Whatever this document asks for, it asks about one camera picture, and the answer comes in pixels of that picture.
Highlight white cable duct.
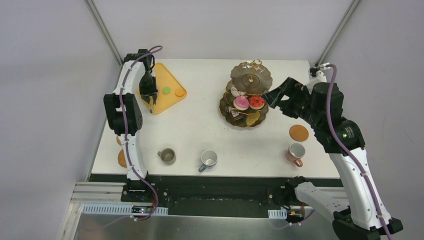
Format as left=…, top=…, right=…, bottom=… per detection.
left=267, top=208, right=288, bottom=220
left=81, top=203, right=169, bottom=217

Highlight pink mug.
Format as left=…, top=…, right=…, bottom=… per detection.
left=285, top=142, right=306, bottom=167

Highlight aluminium frame rail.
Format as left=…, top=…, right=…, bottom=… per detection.
left=70, top=181, right=124, bottom=204

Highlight pink handled metal tongs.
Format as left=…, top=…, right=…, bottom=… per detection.
left=148, top=100, right=156, bottom=114

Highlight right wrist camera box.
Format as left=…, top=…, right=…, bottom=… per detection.
left=306, top=66, right=327, bottom=93

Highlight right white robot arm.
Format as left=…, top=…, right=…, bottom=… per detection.
left=262, top=77, right=404, bottom=240

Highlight left white cable duct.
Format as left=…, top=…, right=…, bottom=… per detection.
left=81, top=203, right=169, bottom=217

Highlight right white cable duct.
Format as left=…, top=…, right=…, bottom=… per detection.
left=267, top=208, right=288, bottom=220

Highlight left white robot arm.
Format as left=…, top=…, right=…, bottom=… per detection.
left=103, top=49, right=157, bottom=203

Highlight grey small cup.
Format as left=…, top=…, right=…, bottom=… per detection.
left=157, top=148, right=176, bottom=165

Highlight yellow serving tray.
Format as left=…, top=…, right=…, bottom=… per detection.
left=152, top=63, right=187, bottom=115

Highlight red strawberry donut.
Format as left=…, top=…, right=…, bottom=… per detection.
left=248, top=95, right=265, bottom=110

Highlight blue grey mug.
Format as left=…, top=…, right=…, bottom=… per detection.
left=198, top=149, right=218, bottom=173

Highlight three tier glass stand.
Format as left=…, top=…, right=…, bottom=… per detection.
left=219, top=59, right=273, bottom=128

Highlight pink frosted donut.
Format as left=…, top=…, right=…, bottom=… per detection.
left=233, top=95, right=250, bottom=111

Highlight white striped donut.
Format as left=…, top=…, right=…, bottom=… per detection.
left=230, top=86, right=246, bottom=98

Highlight green sandwich cookie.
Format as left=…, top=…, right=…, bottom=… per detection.
left=161, top=86, right=172, bottom=95

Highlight orange round coaster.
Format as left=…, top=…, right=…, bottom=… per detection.
left=289, top=124, right=309, bottom=142

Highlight dark chocolate cake piece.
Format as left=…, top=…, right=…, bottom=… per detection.
left=230, top=110, right=240, bottom=119

